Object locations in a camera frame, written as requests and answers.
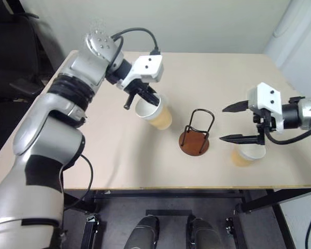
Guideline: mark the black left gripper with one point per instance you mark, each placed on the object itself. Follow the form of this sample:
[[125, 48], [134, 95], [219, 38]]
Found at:
[[137, 88]]

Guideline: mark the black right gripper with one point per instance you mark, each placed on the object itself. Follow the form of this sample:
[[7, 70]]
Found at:
[[264, 119]]

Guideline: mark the white and tan paper cup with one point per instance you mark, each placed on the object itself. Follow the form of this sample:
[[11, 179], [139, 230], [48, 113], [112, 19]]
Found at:
[[159, 116], [242, 158]]

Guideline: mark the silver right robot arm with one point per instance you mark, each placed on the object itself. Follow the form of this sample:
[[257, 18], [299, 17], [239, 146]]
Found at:
[[307, 111]]

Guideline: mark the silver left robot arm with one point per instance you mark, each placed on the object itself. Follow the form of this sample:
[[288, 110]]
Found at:
[[39, 124]]

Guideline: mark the dark rounded robot foot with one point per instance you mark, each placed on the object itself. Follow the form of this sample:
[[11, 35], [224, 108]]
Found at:
[[142, 233], [204, 233]]

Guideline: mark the black office chair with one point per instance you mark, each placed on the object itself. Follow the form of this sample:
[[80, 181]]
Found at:
[[13, 52]]

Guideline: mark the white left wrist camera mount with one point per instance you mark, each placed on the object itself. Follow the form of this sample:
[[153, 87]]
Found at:
[[147, 66]]

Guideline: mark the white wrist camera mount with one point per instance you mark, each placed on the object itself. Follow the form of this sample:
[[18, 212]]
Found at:
[[268, 98], [147, 66]]

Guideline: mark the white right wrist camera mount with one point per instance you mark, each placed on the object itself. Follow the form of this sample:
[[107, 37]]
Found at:
[[268, 98]]

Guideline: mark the black metal table frame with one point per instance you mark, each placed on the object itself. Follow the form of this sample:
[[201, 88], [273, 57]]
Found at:
[[171, 194]]

